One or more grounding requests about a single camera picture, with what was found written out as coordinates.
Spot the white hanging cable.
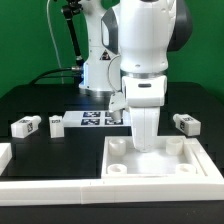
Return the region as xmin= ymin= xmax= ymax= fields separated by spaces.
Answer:
xmin=46 ymin=0 xmax=65 ymax=84

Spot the black base cable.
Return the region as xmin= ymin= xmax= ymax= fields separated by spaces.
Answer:
xmin=29 ymin=65 xmax=84 ymax=85

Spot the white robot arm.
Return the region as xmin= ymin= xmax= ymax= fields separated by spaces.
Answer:
xmin=79 ymin=0 xmax=192 ymax=152

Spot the white marker plate with tags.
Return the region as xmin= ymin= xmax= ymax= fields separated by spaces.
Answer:
xmin=63 ymin=110 xmax=130 ymax=128

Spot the white U-shaped fence wall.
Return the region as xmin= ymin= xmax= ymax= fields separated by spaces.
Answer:
xmin=0 ymin=138 xmax=224 ymax=206

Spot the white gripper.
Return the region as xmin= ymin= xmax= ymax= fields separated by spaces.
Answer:
xmin=122 ymin=75 xmax=167 ymax=152

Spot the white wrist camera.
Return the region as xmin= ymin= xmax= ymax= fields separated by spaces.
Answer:
xmin=108 ymin=92 xmax=127 ymax=122

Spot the white square table top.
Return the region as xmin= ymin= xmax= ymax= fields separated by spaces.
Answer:
xmin=101 ymin=136 xmax=205 ymax=178

